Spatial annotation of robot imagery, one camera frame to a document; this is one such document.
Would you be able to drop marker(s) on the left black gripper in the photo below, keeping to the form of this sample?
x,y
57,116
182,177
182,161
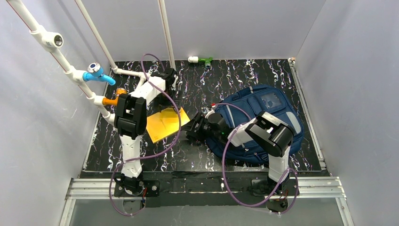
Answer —
x,y
170,101

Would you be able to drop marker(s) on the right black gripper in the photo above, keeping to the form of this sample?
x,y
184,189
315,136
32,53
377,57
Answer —
x,y
197,130

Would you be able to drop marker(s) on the yellow notebook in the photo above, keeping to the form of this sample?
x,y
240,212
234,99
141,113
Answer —
x,y
162,124

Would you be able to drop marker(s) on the navy blue backpack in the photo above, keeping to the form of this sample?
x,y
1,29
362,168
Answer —
x,y
249,102

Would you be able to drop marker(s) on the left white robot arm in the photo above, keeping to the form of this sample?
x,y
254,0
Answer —
x,y
131,121

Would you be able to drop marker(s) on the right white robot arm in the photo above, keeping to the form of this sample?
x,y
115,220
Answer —
x,y
263,134

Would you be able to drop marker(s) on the green white pipe fitting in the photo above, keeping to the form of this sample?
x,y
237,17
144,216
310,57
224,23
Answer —
x,y
205,61

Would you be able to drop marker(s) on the blue plastic tap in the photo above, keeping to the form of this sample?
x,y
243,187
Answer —
x,y
96,73

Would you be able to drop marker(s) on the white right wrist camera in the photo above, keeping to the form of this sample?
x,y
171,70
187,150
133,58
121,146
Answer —
x,y
210,110

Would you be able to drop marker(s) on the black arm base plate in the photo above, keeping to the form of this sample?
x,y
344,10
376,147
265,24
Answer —
x,y
180,188

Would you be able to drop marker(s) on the white pvc pipe frame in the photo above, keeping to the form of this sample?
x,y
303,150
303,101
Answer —
x,y
33,85

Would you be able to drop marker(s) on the aluminium rail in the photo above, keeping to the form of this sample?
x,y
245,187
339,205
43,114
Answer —
x,y
309,187

